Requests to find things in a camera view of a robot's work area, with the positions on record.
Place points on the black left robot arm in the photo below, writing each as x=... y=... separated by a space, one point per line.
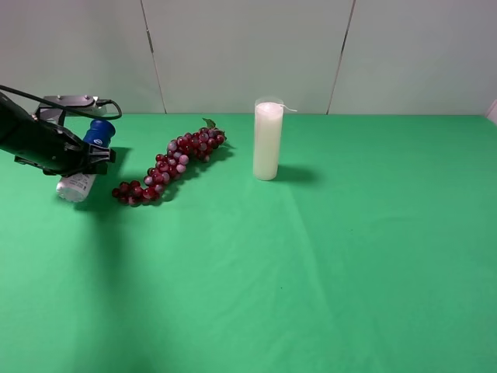
x=17 y=103

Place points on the blue and white yogurt bottle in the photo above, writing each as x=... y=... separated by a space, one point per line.
x=75 y=186

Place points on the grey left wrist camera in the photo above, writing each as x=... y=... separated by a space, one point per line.
x=86 y=104

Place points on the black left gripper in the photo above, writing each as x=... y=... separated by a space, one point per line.
x=56 y=150

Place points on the bunch of red grapes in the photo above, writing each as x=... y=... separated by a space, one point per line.
x=171 y=164

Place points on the tall white candle in glass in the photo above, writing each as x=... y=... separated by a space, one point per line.
x=268 y=124

